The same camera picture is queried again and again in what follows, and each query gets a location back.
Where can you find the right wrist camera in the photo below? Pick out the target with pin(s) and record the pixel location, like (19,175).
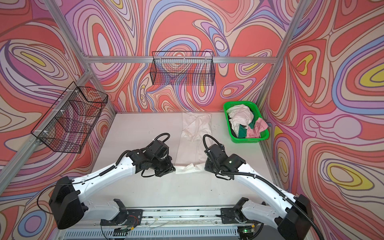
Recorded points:
(216,152)

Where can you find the white t shirt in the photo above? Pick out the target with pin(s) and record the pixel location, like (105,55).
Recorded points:
(191,155)

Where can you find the green cloth in basket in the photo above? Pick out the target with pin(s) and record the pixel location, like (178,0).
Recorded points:
(244,130)

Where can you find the green plastic laundry basket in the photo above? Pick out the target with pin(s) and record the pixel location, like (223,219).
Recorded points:
(234,132)

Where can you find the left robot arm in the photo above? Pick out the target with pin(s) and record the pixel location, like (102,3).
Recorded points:
(71,202)

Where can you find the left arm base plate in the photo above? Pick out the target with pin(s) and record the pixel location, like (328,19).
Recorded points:
(130,218)

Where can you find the pink cloth in basket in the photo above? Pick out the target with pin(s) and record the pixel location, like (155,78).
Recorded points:
(260,126)

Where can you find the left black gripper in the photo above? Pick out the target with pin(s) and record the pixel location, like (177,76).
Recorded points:
(170,168)

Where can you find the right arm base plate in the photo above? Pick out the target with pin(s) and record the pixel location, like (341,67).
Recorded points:
(234,216)

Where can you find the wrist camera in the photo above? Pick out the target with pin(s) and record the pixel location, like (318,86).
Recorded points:
(216,152)
(157,149)

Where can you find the white cloth in basket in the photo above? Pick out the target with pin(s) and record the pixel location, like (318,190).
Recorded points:
(240,115)

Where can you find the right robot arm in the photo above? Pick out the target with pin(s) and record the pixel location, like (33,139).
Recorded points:
(291,216)

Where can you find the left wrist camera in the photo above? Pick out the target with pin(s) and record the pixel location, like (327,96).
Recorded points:
(157,149)

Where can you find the black wire basket back wall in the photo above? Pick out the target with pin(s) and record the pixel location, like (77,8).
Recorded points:
(183,68)

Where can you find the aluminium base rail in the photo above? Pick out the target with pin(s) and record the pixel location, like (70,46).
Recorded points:
(170,223)

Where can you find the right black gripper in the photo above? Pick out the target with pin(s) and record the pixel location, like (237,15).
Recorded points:
(208,166)

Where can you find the black wire basket left wall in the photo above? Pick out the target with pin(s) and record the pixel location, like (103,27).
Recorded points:
(73,116)

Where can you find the black wire basket wall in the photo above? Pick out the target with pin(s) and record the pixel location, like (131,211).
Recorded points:
(183,68)
(73,116)

